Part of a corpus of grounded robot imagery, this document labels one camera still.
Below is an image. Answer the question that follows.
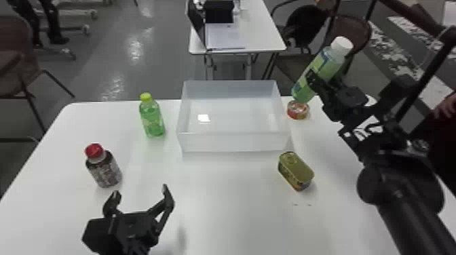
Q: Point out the black chair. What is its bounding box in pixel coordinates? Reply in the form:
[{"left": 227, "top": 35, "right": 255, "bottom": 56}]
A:
[
  {"left": 261, "top": 0, "right": 340, "bottom": 81},
  {"left": 270, "top": 13, "right": 373, "bottom": 94}
]

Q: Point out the yellow can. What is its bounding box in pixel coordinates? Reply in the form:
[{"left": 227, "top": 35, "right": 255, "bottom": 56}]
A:
[{"left": 277, "top": 151, "right": 316, "bottom": 193}]

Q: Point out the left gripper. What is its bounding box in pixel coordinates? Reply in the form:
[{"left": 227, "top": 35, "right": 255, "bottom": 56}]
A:
[{"left": 102, "top": 184, "right": 175, "bottom": 255}]

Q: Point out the person's hand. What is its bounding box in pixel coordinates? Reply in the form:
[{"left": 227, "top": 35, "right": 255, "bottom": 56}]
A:
[{"left": 432, "top": 93, "right": 456, "bottom": 121}]

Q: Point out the red can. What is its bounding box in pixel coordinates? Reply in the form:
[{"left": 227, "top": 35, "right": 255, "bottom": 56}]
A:
[{"left": 286, "top": 99, "right": 310, "bottom": 121}]

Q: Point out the green bottle with yellow cap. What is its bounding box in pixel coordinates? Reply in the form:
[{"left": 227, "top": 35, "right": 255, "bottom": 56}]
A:
[{"left": 138, "top": 92, "right": 167, "bottom": 139}]

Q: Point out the green bottle with white cap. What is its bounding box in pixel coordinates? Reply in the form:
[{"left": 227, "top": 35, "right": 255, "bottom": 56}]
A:
[{"left": 290, "top": 35, "right": 355, "bottom": 104}]

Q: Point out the white side table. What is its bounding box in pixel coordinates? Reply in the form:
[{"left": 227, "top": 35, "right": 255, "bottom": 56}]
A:
[{"left": 187, "top": 0, "right": 287, "bottom": 81}]

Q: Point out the clear box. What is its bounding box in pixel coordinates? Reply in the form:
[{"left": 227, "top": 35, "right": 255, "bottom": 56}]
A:
[{"left": 176, "top": 79, "right": 292, "bottom": 153}]

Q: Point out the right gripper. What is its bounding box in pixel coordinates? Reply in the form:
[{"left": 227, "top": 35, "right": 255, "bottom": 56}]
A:
[{"left": 305, "top": 68, "right": 370, "bottom": 124}]

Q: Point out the grey bottle with red cap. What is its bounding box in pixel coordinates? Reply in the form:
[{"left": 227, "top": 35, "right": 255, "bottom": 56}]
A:
[{"left": 84, "top": 142, "right": 124, "bottom": 189}]

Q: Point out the white paper sheet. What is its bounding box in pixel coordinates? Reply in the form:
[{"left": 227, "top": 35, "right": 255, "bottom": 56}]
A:
[{"left": 204, "top": 22, "right": 247, "bottom": 51}]

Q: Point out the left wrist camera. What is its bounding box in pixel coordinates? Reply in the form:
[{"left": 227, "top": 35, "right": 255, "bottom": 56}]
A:
[{"left": 81, "top": 217, "right": 115, "bottom": 255}]

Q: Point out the person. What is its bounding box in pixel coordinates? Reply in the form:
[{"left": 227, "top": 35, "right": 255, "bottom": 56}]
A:
[{"left": 6, "top": 0, "right": 71, "bottom": 48}]

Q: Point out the brown chair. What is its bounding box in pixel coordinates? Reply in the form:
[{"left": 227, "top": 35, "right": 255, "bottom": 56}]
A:
[{"left": 0, "top": 14, "right": 77, "bottom": 144}]

